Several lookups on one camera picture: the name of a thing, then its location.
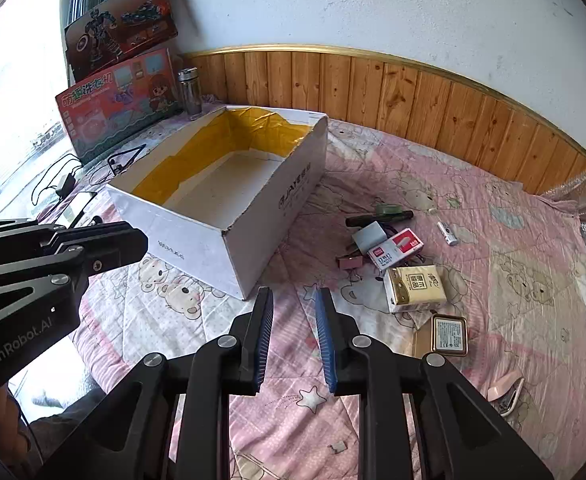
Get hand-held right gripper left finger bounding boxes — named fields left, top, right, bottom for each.
left=38, top=287, right=275, bottom=480

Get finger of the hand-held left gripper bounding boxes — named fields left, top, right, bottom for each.
left=0, top=218, right=149, bottom=261
left=0, top=246, right=146, bottom=341

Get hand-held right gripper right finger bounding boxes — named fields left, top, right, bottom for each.
left=314, top=287, right=556, bottom=480

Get white cardboard box yellow tape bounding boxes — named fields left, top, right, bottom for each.
left=104, top=104, right=330, bottom=302

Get pink binder clip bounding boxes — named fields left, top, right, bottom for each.
left=336, top=255, right=374, bottom=283

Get yellow white barcode box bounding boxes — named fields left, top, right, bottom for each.
left=383, top=264, right=448, bottom=314

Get white charger plug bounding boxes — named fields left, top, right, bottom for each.
left=351, top=223, right=388, bottom=256

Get red white staple box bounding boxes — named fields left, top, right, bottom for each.
left=367, top=228, right=424, bottom=270

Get gold tin with white label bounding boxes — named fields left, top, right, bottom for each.
left=412, top=314, right=468, bottom=359

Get black marker pen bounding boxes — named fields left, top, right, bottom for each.
left=345, top=210, right=415, bottom=228

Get clear plastic tube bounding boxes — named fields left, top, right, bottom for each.
left=428, top=205, right=460, bottom=246

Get pink stapler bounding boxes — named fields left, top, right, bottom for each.
left=488, top=370, right=526, bottom=417

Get person's left forearm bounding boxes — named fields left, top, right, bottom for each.
left=0, top=385, right=35, bottom=480

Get white phone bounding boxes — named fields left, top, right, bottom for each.
left=38, top=190, right=99, bottom=231

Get black neckband earphones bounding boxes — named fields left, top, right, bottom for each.
left=106, top=143, right=147, bottom=173

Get pink toy washing machine box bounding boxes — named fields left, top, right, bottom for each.
left=54, top=48, right=184, bottom=163

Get pink bear print blanket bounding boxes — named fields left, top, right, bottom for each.
left=23, top=102, right=586, bottom=480

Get dark robot toy box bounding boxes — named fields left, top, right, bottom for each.
left=63, top=0, right=180, bottom=83

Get black power adapter with cable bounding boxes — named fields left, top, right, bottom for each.
left=32, top=155, right=84, bottom=206

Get wooden wall panelling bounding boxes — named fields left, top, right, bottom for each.
left=180, top=44, right=586, bottom=196

